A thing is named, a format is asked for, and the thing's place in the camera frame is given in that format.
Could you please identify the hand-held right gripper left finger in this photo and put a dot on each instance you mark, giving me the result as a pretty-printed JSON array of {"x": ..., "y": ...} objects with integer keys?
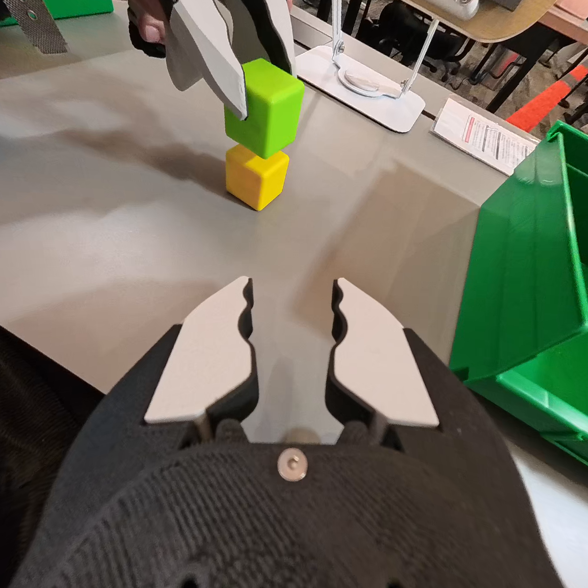
[{"x": 202, "y": 363}]

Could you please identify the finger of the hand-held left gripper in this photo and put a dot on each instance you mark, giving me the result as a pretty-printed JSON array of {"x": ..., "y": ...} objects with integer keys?
[
  {"x": 280, "y": 27},
  {"x": 211, "y": 50}
]

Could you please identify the lime green cube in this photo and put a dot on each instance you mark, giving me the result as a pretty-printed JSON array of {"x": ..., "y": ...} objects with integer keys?
[{"x": 275, "y": 115}]

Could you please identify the person's black clothing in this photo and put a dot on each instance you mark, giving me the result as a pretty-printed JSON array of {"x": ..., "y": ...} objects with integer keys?
[{"x": 27, "y": 436}]

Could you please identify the black office chair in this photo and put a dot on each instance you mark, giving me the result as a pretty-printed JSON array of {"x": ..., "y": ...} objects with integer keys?
[{"x": 404, "y": 32}]

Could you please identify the wooden table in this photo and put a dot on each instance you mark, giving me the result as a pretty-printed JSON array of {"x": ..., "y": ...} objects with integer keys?
[{"x": 574, "y": 23}]

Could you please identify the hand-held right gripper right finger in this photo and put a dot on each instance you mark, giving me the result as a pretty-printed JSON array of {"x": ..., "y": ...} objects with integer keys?
[{"x": 381, "y": 367}]

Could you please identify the laminated paper sheet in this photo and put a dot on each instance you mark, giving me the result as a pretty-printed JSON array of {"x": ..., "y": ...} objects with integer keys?
[{"x": 482, "y": 133}]

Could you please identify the yellow cube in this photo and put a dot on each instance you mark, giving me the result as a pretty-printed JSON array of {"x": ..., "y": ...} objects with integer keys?
[{"x": 252, "y": 179}]

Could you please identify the green plastic bin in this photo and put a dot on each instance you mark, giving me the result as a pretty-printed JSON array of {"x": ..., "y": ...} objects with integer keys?
[
  {"x": 82, "y": 7},
  {"x": 519, "y": 275}
]

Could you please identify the white document stand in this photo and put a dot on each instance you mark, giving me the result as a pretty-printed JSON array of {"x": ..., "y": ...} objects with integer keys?
[{"x": 395, "y": 112}]

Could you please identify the person's left hand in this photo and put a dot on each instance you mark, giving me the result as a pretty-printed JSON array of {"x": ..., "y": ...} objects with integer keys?
[{"x": 151, "y": 27}]

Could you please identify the silver wristwatch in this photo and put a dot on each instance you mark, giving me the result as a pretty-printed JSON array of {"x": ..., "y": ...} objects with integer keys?
[{"x": 36, "y": 27}]

